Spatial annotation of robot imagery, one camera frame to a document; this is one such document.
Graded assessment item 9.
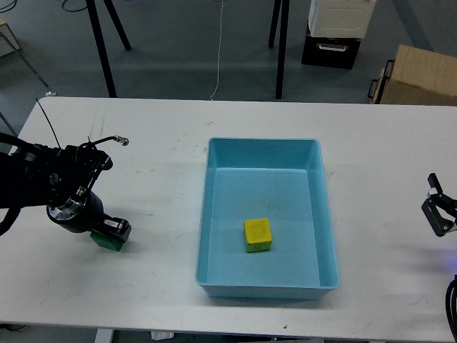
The black left table leg frame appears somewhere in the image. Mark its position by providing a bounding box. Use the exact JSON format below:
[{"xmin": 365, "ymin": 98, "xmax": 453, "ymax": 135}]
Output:
[{"xmin": 84, "ymin": 0, "xmax": 132, "ymax": 99}]

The light blue plastic bin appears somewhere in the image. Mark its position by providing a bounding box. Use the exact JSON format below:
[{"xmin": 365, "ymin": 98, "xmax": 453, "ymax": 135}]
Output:
[{"xmin": 196, "ymin": 138, "xmax": 340, "ymax": 299}]

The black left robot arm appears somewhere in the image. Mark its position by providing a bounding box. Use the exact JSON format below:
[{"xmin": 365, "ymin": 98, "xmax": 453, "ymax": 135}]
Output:
[{"xmin": 1, "ymin": 134, "xmax": 131, "ymax": 252}]

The white plastic container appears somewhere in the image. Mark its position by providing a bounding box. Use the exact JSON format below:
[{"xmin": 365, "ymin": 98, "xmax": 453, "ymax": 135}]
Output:
[{"xmin": 308, "ymin": 0, "xmax": 376, "ymax": 39}]

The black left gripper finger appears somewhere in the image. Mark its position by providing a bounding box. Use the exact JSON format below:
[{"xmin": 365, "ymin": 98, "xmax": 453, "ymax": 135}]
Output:
[{"xmin": 101, "ymin": 217, "xmax": 131, "ymax": 243}]

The black right table leg frame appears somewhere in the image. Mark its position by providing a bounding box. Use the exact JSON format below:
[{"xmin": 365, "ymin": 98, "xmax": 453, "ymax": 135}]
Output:
[{"xmin": 268, "ymin": 0, "xmax": 291, "ymax": 99}]

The black drawer cabinet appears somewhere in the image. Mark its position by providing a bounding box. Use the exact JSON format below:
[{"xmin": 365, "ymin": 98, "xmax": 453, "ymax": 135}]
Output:
[{"xmin": 301, "ymin": 29, "xmax": 361, "ymax": 69}]

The green wooden block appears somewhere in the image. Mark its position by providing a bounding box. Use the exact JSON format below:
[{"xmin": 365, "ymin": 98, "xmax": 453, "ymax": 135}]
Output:
[{"xmin": 90, "ymin": 232, "xmax": 124, "ymax": 252}]

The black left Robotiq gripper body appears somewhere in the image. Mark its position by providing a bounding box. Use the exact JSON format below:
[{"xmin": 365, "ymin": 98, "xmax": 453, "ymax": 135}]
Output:
[{"xmin": 46, "ymin": 192, "xmax": 105, "ymax": 233}]

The thin black wire on table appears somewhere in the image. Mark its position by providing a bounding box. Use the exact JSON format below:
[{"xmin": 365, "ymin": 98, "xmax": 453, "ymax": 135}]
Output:
[{"xmin": 34, "ymin": 96, "xmax": 62, "ymax": 149}]

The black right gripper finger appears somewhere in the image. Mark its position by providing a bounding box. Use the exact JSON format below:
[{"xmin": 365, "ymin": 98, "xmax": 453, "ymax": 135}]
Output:
[{"xmin": 421, "ymin": 173, "xmax": 456, "ymax": 237}]

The black table leg frame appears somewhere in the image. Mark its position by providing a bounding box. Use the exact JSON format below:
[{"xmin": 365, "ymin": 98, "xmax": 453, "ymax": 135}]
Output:
[
  {"xmin": 268, "ymin": 0, "xmax": 291, "ymax": 99},
  {"xmin": 84, "ymin": 0, "xmax": 132, "ymax": 99}
]

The yellow wooden block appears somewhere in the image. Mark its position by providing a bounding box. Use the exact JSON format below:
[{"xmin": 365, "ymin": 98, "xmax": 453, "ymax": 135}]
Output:
[{"xmin": 243, "ymin": 218, "xmax": 273, "ymax": 253}]

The white hanging cord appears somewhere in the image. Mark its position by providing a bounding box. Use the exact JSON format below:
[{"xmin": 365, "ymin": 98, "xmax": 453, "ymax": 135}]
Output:
[{"xmin": 209, "ymin": 0, "xmax": 225, "ymax": 101}]

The wooden shelf at left edge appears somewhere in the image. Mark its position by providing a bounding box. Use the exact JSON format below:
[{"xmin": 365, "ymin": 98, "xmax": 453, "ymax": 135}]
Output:
[{"xmin": 0, "ymin": 17, "xmax": 20, "ymax": 57}]

